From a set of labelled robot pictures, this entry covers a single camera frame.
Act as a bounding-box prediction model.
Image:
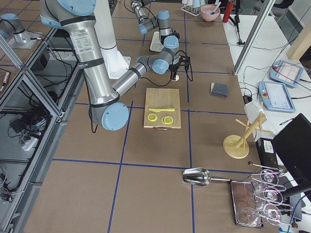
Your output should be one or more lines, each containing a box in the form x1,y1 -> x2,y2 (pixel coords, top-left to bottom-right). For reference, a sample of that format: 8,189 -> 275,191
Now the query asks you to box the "yellow plastic knife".
148,108 -> 175,113

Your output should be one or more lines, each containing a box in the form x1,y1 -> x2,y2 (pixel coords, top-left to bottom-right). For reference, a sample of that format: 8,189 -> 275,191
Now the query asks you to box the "teach pendant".
258,81 -> 296,113
270,60 -> 303,88

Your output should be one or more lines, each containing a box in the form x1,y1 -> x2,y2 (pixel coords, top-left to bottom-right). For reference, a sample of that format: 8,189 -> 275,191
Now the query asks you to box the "pink bowl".
200,5 -> 220,22

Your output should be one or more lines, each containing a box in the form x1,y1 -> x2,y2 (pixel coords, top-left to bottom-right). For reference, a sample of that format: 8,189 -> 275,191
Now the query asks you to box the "black laptop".
272,113 -> 311,198

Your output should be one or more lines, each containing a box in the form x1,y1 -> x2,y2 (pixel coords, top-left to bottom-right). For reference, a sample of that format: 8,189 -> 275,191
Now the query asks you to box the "black glass rack tray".
229,180 -> 257,226

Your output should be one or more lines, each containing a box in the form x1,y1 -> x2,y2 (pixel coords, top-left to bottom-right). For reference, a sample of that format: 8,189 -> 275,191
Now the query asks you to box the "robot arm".
40,0 -> 179,131
130,0 -> 180,52

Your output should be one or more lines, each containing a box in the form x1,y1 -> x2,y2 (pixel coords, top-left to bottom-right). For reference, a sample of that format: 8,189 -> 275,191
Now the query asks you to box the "bamboo cutting board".
143,88 -> 182,129

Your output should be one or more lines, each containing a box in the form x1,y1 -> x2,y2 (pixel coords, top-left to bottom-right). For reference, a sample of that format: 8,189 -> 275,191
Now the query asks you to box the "wine glass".
236,207 -> 261,227

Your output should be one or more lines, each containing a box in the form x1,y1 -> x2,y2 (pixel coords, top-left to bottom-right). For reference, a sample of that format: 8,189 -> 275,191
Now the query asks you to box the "red bottle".
223,0 -> 234,23

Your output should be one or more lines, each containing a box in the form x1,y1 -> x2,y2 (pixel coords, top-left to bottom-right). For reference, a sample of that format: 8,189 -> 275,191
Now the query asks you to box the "metal scoop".
182,167 -> 230,186

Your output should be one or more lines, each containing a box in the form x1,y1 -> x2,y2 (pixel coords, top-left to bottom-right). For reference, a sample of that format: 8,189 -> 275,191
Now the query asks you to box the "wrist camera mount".
178,55 -> 191,71

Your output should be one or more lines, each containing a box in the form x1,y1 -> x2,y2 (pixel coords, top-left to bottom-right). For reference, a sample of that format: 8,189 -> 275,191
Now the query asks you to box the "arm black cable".
140,50 -> 194,87

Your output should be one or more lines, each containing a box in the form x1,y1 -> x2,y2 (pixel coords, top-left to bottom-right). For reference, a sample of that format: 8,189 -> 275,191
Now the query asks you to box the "grey folded cloth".
210,82 -> 229,97

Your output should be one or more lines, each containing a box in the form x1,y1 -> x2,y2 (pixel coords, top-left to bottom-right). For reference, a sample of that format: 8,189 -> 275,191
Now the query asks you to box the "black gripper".
169,62 -> 180,80

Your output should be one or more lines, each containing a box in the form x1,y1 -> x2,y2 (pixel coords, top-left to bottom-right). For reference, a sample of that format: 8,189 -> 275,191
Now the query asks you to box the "near teach pendant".
258,81 -> 296,113

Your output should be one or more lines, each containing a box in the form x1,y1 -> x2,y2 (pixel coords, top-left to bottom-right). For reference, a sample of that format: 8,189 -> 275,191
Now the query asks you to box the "aluminium frame post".
233,0 -> 275,75

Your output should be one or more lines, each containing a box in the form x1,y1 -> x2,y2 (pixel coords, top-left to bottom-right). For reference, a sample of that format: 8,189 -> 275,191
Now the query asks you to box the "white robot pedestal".
94,0 -> 131,79

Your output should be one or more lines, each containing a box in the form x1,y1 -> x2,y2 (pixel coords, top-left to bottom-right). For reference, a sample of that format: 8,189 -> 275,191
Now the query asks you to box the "wooden mug tree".
223,101 -> 274,159

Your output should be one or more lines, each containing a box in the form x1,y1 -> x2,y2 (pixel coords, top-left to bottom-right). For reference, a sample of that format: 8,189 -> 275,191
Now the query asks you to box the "white bear tray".
150,32 -> 164,52

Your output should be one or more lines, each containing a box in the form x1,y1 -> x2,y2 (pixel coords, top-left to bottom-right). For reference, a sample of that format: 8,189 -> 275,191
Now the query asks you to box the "far teach pendant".
270,60 -> 303,88

